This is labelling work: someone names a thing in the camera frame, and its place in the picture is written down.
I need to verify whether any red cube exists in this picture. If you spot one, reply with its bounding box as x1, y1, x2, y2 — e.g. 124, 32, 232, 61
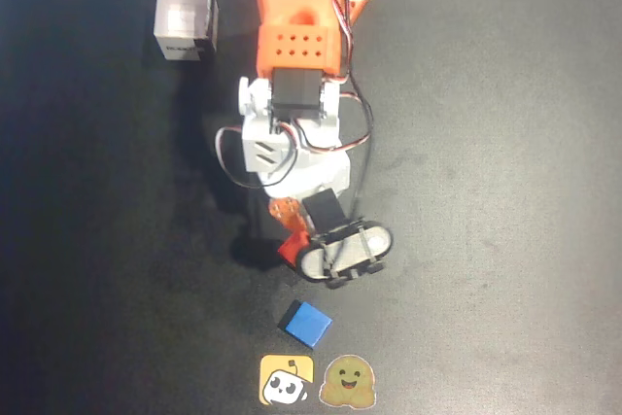
277, 230, 313, 268

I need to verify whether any blue cube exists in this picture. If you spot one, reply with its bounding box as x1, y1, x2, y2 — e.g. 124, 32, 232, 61
277, 299, 334, 351

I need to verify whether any white cardboard box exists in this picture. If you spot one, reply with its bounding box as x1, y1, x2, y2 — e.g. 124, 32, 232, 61
153, 0, 221, 63

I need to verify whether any black gripper-mounted webcam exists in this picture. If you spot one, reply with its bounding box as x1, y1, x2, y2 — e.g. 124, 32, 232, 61
294, 188, 396, 291

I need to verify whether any yellow robot face sticker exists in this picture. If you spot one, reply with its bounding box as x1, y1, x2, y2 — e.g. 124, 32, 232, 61
258, 354, 316, 406

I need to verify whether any hugging face emoji sticker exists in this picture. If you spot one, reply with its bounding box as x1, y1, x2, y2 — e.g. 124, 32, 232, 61
317, 354, 379, 410

